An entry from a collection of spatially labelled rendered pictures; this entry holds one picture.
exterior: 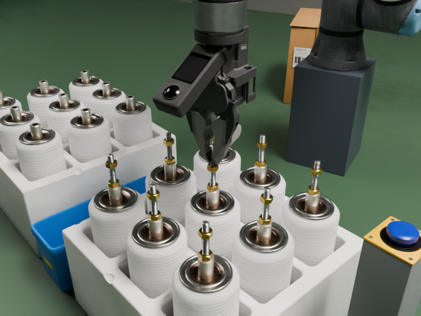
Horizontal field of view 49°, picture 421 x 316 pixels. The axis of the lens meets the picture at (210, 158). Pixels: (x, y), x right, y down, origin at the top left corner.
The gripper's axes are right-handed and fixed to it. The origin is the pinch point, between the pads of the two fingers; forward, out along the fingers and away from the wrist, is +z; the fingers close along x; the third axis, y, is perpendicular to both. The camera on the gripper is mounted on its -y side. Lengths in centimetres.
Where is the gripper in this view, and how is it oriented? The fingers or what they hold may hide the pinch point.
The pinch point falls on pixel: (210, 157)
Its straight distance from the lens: 73.5
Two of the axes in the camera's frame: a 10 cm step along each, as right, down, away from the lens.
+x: -8.1, -3.0, 5.1
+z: 0.0, 8.6, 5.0
